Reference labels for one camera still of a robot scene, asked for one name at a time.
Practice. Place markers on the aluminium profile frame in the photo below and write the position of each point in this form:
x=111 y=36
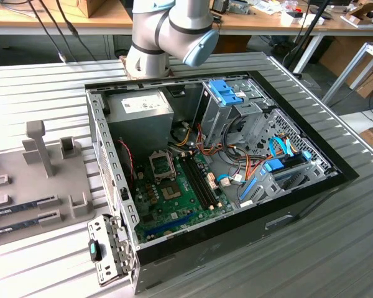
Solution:
x=345 y=74

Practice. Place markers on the CPU socket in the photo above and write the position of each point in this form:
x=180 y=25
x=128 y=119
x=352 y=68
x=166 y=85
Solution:
x=171 y=192

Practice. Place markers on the black case fan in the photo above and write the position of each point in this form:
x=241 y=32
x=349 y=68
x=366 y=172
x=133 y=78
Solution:
x=124 y=167

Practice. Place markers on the grey parts rack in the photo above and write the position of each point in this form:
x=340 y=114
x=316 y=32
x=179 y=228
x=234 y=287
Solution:
x=25 y=186

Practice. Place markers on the grey metal drive cage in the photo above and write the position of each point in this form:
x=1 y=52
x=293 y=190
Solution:
x=217 y=118

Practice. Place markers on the open cardboard box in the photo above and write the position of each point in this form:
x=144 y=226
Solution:
x=360 y=10

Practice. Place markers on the blue expansion slot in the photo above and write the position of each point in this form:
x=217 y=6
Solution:
x=174 y=222

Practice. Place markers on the RAM stick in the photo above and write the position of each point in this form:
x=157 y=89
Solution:
x=18 y=224
x=18 y=207

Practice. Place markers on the green motherboard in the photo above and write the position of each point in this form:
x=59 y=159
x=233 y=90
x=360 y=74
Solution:
x=174 y=208

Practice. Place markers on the grey desktop device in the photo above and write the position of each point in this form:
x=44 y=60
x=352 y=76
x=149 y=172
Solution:
x=236 y=6

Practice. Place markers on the black open PC case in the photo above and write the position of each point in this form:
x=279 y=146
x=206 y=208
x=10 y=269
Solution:
x=220 y=248

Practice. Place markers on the grey metal disk bay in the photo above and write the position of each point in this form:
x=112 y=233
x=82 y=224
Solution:
x=268 y=191

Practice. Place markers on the white box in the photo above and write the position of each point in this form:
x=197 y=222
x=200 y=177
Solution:
x=290 y=18

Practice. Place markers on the brown base plate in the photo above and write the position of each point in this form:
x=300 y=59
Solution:
x=122 y=59

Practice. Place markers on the blue plastic rail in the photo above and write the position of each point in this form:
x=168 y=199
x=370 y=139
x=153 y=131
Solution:
x=248 y=189

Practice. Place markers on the large cardboard box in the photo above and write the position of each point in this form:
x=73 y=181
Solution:
x=335 y=52

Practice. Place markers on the grey power supply unit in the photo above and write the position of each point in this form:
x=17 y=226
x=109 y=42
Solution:
x=140 y=130

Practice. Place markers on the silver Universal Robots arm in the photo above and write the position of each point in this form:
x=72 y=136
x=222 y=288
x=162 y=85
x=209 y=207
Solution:
x=149 y=31

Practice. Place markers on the black stand pole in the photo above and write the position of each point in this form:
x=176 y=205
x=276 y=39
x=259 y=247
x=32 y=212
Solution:
x=310 y=31

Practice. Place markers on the hard disk in blue carrier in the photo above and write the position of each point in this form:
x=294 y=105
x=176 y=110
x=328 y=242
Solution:
x=275 y=165

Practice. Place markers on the blue plastic drive latch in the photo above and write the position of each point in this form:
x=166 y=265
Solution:
x=225 y=93

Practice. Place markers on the wooden desk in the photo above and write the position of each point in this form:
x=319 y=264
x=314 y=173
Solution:
x=96 y=22
x=338 y=26

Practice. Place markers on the silver slot bracket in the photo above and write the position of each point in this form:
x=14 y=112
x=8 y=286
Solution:
x=107 y=270

